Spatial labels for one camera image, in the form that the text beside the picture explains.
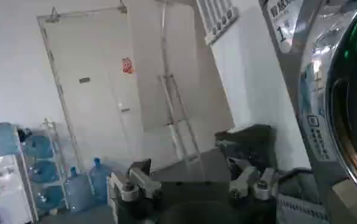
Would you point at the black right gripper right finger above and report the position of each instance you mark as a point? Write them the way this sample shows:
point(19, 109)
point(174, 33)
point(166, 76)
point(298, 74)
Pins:
point(244, 182)

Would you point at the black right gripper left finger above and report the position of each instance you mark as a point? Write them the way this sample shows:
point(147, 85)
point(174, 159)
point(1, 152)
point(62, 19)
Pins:
point(142, 184)

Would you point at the blue water jug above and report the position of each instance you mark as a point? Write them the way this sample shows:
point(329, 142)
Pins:
point(78, 190)
point(2, 140)
point(100, 179)

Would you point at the grey laundry basket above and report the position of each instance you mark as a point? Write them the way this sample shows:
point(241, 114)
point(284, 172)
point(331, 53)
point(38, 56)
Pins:
point(297, 207)

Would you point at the metal folding ladder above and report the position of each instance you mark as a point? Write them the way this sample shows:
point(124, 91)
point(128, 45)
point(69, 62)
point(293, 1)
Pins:
point(178, 121)

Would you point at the white door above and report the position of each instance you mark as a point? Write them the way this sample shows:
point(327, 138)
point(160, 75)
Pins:
point(99, 100)

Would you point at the rack of blue water jugs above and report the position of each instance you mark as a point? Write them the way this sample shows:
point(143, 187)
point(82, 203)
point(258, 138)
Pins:
point(43, 170)

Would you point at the white partition panel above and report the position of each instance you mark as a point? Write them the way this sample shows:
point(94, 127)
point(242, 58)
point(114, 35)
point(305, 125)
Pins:
point(254, 82)

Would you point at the red door sticker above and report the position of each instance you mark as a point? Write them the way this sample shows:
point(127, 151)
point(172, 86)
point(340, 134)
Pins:
point(128, 65)

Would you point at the grey dryer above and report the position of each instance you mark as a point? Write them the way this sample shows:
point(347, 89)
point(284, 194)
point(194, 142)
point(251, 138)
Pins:
point(291, 70)

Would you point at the white water dispenser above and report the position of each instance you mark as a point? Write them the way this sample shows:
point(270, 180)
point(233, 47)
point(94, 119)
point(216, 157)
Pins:
point(9, 188)

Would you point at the round glass dryer door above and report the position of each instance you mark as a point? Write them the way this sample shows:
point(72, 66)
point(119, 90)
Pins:
point(355, 100)

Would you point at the white wall vent grille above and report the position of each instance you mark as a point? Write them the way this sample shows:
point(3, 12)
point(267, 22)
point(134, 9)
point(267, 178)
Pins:
point(216, 18)

